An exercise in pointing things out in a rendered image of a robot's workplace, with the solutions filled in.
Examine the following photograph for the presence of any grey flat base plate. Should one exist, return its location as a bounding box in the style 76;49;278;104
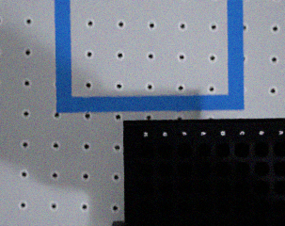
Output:
0;0;285;226

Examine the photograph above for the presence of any black well plate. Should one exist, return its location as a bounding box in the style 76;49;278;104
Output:
123;118;285;226

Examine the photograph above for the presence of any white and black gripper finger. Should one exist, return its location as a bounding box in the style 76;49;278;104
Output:
112;220;127;226

